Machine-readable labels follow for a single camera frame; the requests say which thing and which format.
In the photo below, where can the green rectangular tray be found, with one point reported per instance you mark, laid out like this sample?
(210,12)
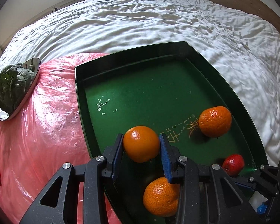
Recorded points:
(164,87)

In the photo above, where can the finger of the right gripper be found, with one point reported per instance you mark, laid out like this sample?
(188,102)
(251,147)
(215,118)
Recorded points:
(248,188)

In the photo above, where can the pink plastic sheet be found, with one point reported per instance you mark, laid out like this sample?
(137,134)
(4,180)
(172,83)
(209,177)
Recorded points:
(45,134)

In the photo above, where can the green leafy vegetable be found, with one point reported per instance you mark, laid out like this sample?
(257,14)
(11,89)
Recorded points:
(15,80)

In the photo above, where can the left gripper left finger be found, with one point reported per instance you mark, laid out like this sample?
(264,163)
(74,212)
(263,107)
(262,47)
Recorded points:
(99,183)

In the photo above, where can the white oval plate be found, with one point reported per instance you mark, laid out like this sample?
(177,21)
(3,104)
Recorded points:
(5,116)

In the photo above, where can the large mandarin orange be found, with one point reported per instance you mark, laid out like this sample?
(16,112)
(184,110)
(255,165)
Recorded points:
(161,197)

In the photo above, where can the small orange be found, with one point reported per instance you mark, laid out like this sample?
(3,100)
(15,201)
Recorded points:
(141,144)

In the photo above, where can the white bed duvet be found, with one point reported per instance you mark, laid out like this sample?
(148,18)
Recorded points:
(244,48)

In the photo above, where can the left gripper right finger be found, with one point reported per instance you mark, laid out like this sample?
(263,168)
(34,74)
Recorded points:
(179,169)

